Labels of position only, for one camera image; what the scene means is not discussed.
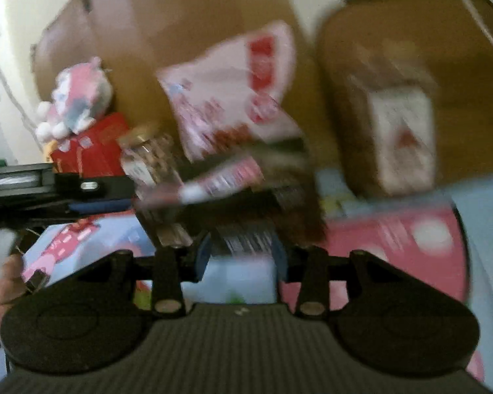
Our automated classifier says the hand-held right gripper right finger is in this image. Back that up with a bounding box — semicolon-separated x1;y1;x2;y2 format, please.
270;238;399;320

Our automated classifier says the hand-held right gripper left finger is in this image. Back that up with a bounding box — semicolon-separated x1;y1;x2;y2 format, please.
76;232;213;320

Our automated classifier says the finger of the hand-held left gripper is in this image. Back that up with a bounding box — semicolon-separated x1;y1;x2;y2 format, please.
53;173;137;216

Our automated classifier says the black cardboard box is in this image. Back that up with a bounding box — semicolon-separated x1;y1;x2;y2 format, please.
133;140;330;256

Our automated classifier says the person's left hand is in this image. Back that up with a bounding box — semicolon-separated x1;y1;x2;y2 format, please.
0;253;26;339

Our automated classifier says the red gift bag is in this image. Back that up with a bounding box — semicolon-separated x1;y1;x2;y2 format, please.
49;112;133;178

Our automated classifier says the cashew nut jar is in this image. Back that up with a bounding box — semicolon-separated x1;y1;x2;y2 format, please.
118;123;184;192

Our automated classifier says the pink plush toy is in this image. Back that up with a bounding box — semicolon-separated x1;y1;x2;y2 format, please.
35;56;115;145

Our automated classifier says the cartoon pig printed bedsheet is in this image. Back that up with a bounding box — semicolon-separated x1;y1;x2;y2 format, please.
0;172;493;391

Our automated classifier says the large pink snack bag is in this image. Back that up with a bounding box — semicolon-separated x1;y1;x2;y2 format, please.
156;20;305;164

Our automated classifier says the pecan nut jar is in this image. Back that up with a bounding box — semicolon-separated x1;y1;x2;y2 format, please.
345;61;439;198

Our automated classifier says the wooden headboard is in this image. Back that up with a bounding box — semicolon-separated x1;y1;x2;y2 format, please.
31;0;327;165

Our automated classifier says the brown seat cushion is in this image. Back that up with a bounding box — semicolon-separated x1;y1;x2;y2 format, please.
316;0;493;198

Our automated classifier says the white cable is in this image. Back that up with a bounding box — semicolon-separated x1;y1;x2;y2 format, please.
446;0;493;71

